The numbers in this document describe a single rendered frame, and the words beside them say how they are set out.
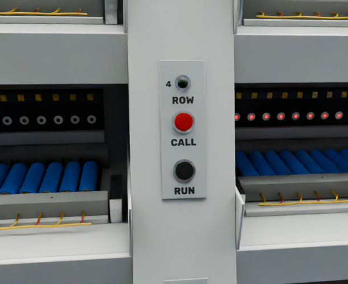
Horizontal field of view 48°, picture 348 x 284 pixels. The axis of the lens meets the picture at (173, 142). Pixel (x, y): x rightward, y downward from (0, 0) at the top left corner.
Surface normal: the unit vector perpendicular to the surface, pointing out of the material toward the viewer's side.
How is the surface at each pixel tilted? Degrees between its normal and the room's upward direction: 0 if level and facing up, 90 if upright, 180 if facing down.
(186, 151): 90
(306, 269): 112
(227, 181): 90
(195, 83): 90
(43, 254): 22
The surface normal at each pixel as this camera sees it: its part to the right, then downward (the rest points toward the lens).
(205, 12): 0.11, 0.04
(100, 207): 0.11, 0.41
